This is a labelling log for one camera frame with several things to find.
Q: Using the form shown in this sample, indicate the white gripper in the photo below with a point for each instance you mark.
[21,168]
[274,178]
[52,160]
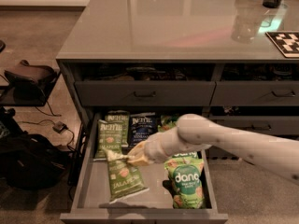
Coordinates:
[154,149]

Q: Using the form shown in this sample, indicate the green jalapeno chip bag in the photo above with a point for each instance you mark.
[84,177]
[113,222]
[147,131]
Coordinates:
[125,180]
[109,137]

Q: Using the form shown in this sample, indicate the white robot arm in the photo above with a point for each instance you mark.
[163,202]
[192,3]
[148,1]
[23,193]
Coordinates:
[279,156]

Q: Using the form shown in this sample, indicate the blue kettle chip bag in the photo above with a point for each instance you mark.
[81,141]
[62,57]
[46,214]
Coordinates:
[141,126]

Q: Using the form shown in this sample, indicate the rear green dang chip bag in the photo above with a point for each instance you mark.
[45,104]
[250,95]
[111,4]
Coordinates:
[167,122]

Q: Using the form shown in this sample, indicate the green dang chip bag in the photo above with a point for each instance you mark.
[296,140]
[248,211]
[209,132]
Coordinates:
[167,122]
[189,155]
[184,175]

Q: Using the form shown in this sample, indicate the rear green kettle chip bag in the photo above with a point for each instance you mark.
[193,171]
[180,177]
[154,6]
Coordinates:
[122,117]

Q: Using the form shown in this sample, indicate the front green dang chip bag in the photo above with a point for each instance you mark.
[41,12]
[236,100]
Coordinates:
[184,175]

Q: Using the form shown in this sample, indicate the open grey middle drawer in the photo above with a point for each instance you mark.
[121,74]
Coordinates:
[91,202]

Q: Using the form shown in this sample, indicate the grey bottom right drawer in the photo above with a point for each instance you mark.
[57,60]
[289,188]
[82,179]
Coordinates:
[216,153]

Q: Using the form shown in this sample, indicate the grey top left drawer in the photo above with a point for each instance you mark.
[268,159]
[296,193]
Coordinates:
[144,93]

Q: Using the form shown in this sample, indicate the grey counter cabinet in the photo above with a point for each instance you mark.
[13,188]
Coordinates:
[192,40]

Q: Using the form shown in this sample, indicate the grey top right drawer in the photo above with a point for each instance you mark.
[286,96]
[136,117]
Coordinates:
[256,93]

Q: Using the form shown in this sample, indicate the grey middle right drawer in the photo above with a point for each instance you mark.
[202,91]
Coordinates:
[274,125]

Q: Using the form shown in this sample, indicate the black power adapter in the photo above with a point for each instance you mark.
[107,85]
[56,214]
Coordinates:
[59,127]

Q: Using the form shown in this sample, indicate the black backpack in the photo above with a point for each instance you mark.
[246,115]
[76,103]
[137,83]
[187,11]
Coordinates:
[31,161]

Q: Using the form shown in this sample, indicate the checkered marker board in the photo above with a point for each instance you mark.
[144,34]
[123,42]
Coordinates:
[287,42]

